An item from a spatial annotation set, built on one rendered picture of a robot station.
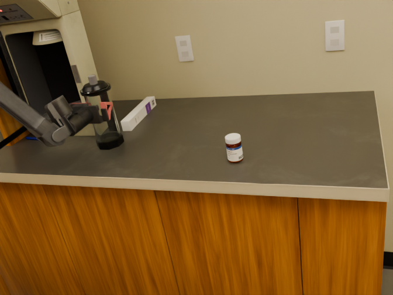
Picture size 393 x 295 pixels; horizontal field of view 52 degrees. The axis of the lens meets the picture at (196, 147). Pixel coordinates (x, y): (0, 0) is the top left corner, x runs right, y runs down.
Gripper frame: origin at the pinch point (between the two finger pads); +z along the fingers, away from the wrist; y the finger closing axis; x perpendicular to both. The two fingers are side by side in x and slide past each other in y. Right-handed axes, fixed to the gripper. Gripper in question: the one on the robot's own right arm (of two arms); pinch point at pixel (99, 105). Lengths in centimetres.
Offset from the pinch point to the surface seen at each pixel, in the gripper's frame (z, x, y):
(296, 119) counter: 20, 16, -67
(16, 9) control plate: -0.6, -36.1, 21.7
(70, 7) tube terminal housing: 12.9, -32.9, 9.8
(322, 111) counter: 27, 16, -75
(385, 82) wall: 50, 15, -98
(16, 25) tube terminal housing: 6.9, -29.9, 31.3
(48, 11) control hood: 1.9, -33.6, 10.8
